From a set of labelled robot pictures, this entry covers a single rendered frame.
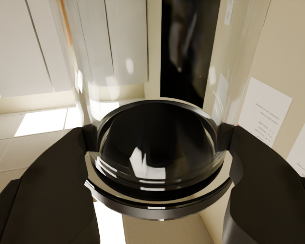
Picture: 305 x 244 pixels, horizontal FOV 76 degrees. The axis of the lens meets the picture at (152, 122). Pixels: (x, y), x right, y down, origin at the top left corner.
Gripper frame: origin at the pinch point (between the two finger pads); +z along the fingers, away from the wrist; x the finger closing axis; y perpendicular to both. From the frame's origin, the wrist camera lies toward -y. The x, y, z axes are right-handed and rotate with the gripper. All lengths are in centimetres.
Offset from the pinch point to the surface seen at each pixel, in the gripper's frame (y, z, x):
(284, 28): -2, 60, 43
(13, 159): 134, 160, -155
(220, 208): 102, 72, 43
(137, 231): 140, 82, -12
